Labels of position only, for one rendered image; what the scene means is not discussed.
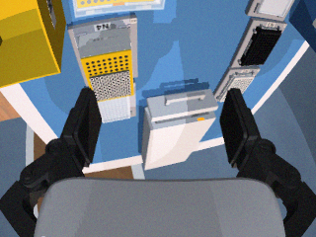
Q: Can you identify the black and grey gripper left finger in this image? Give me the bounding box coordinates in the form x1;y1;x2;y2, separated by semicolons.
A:
0;88;102;237

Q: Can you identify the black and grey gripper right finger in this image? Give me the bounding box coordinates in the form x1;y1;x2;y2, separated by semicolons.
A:
219;88;316;237

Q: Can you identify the blue waste bin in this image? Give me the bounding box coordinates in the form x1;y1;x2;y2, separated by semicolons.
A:
289;0;316;53

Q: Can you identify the yellow open-top bin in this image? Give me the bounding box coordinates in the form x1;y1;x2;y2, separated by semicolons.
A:
0;0;66;88

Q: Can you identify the blue bench mat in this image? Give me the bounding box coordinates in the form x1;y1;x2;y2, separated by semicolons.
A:
19;0;305;165

